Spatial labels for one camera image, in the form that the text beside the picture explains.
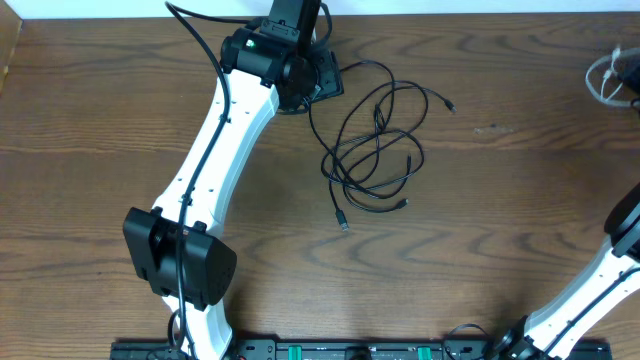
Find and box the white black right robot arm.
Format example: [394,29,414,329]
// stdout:
[484,187,639,359]

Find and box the thick black USB cable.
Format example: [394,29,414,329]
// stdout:
[305,59,426,232]

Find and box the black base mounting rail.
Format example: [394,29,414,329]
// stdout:
[108,339,613,360]

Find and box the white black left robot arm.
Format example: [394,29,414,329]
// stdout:
[123,28,343,359]

